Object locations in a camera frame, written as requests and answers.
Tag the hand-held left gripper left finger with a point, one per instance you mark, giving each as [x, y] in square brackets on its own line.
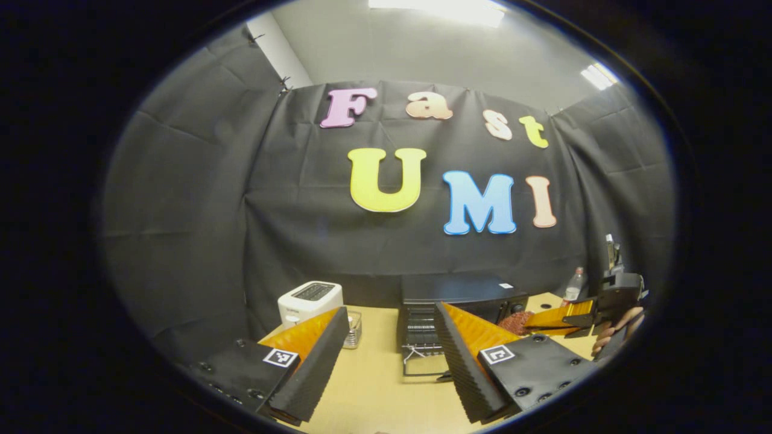
[316, 367]

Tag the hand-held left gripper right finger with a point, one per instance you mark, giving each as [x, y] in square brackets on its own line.
[464, 367]

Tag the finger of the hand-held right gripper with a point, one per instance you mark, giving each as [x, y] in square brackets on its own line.
[555, 316]
[549, 333]

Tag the red meat slice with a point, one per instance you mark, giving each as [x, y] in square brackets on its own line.
[512, 322]

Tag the black electric oven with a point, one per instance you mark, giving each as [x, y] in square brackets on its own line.
[452, 289]

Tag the clear bottle with red label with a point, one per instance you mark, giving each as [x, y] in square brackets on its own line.
[574, 288]

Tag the clear square container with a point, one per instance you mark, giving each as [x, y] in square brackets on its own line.
[354, 328]

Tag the white toaster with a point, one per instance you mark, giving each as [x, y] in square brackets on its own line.
[307, 298]

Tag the black backdrop cloth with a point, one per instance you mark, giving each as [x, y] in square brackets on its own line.
[301, 229]

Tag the small ceiling light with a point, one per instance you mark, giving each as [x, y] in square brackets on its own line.
[598, 75]

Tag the large ceiling light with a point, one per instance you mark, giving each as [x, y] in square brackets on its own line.
[440, 9]

